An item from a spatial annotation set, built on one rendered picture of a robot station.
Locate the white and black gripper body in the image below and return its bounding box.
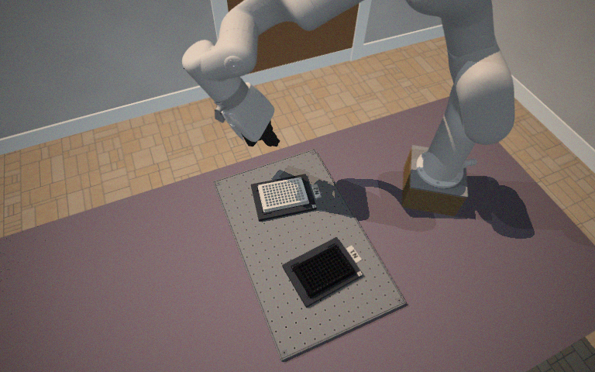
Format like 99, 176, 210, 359
222, 82, 274, 142

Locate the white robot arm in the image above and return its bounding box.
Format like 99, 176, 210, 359
182, 0, 514, 188

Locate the white label with n1 text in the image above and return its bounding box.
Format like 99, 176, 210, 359
346, 246, 362, 263

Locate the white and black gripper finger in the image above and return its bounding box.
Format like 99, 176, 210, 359
264, 120, 280, 143
242, 132, 278, 146

